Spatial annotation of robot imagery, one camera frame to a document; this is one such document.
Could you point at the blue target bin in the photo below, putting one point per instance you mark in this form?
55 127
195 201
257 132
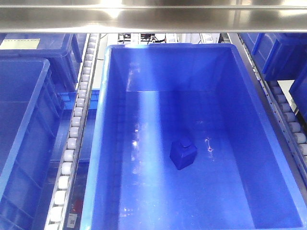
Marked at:
153 95

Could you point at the white roller track left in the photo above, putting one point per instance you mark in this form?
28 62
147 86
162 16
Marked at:
57 211

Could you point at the blue plastic bottle part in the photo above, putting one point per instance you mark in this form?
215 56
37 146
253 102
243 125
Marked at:
183 153

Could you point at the steel upper shelf beam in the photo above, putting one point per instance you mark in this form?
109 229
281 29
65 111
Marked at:
152 16

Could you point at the blue bin right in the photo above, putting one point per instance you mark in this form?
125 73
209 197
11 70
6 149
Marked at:
278 56

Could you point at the blue bin behind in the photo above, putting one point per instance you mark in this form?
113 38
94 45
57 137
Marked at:
63 51

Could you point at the white roller track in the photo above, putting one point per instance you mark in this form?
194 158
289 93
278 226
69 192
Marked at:
287 107
57 211

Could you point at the blue bin far left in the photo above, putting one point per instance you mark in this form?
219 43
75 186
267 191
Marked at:
30 112

